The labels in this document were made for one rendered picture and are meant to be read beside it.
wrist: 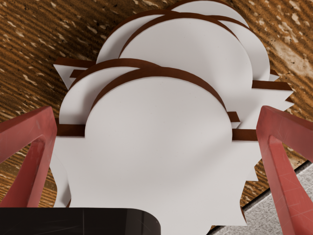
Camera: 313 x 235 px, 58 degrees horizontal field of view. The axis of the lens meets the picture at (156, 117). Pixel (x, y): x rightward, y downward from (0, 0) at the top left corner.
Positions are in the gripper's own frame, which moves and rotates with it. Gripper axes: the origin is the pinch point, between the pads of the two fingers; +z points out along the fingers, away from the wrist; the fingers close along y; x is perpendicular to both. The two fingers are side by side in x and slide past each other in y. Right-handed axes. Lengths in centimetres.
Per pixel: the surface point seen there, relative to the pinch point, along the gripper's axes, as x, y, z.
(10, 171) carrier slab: 12.2, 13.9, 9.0
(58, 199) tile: 7.2, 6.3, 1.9
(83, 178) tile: 4.1, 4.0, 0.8
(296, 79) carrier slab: 2.3, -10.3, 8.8
